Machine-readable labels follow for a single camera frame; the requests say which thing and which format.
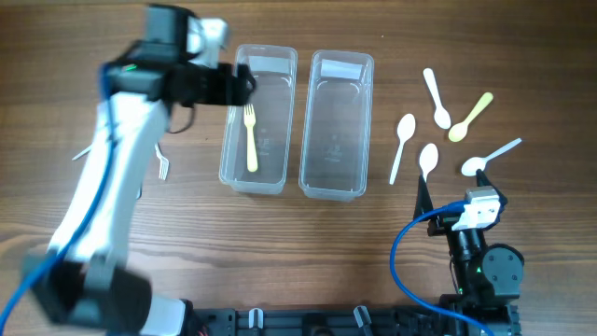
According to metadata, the white spoon translucent handle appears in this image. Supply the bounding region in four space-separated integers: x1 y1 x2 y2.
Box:
461 138 522 176

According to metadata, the clear plastic container right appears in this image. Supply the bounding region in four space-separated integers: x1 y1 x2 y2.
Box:
298 49 374 202

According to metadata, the yellow plastic fork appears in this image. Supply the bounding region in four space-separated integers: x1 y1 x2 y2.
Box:
243 104 258 173

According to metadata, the white plastic fork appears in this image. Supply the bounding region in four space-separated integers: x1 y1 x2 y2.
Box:
155 143 170 180
71 145 92 161

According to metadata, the clear plastic container left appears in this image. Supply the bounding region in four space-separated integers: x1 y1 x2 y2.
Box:
219 44 298 194

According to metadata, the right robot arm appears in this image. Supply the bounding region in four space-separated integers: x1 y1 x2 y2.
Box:
395 170 524 335

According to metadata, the white plastic spoon long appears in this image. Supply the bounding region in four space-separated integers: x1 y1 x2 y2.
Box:
389 114 416 185

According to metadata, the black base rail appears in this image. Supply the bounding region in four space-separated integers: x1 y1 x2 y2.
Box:
195 306 521 336

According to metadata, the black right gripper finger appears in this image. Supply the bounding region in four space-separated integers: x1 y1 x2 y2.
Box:
476 169 494 189
413 175 434 219

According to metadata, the yellow plastic spoon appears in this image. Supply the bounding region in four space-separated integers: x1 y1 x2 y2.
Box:
448 92 493 143

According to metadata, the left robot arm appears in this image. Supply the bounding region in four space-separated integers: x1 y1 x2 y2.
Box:
20 5 257 335

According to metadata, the clear plastic container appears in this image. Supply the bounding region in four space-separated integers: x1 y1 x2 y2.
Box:
219 44 298 194
298 49 374 202

